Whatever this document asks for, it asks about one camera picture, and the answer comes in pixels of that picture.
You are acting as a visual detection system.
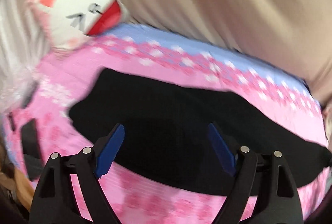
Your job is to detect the black pants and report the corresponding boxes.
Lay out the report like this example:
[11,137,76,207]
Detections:
[69,69,331,196]

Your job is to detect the black smartphone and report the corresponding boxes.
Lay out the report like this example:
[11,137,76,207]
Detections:
[20,118,44,181]

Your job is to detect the pink floral bed sheet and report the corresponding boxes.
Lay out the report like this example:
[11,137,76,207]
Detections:
[4,25,331,223]

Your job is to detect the silver satin fabric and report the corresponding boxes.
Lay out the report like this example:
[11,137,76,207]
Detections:
[1,0,50,113]

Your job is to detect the beige curtain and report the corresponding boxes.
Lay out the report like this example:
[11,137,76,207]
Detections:
[120,0,331,104]

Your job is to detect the white cat face pillow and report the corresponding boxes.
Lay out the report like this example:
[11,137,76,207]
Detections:
[26,0,128,53]

